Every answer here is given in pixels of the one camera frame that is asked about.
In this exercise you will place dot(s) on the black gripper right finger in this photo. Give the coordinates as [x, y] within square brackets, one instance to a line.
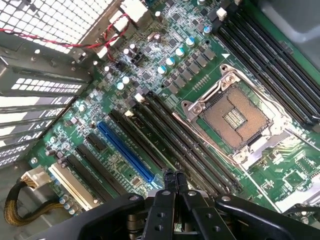
[200, 220]

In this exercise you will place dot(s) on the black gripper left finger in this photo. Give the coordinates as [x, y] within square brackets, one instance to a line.
[160, 215]

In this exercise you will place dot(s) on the black RAM slot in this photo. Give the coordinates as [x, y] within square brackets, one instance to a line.
[272, 72]
[175, 150]
[260, 77]
[282, 60]
[150, 140]
[186, 146]
[290, 47]
[195, 140]

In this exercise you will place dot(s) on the blue expansion slot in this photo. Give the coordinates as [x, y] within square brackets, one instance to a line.
[125, 151]

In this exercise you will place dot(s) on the long metal locking lever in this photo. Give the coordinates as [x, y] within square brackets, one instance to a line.
[200, 136]

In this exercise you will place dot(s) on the white expansion slot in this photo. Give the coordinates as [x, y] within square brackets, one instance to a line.
[71, 186]

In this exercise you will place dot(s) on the short black expansion slot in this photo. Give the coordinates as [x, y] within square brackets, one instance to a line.
[96, 141]

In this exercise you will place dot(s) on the open CPU socket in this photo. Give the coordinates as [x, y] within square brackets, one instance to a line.
[235, 120]

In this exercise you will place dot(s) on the bent metal locking lever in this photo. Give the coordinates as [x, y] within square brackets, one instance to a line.
[252, 80]

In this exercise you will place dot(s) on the green PC motherboard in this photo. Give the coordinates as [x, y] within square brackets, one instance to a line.
[225, 65]

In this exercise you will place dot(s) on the plain metal slot cover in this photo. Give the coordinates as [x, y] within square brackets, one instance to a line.
[32, 101]
[25, 117]

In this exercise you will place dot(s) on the perforated metal slot cover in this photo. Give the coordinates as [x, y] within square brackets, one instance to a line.
[47, 85]

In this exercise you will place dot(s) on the small white board connector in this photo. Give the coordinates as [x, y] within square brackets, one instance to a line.
[120, 22]

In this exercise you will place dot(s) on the large white board connector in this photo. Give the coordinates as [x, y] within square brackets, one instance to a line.
[133, 8]

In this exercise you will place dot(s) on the grey metal PC case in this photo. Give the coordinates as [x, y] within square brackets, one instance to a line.
[17, 47]

